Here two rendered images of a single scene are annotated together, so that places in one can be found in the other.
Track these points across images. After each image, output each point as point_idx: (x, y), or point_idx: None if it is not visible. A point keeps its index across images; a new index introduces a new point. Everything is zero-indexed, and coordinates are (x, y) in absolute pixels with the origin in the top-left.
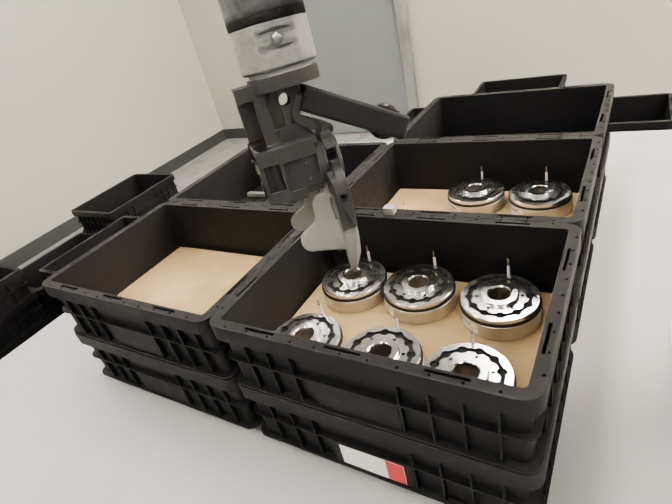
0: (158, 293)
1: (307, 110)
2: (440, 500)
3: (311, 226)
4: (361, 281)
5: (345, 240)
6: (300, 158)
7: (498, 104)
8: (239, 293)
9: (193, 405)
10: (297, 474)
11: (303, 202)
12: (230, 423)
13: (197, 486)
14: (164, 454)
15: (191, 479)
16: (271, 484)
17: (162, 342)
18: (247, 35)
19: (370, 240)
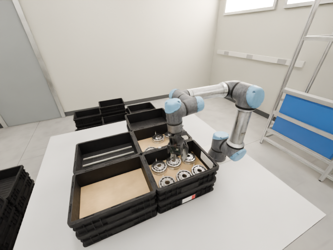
0: (98, 203)
1: (181, 135)
2: (200, 195)
3: (183, 156)
4: (162, 165)
5: (186, 156)
6: (183, 144)
7: (140, 114)
8: (153, 181)
9: (135, 224)
10: (175, 214)
11: (110, 155)
12: (148, 219)
13: (158, 236)
14: (140, 241)
15: (155, 237)
16: (173, 220)
17: (131, 209)
18: (179, 126)
19: (155, 156)
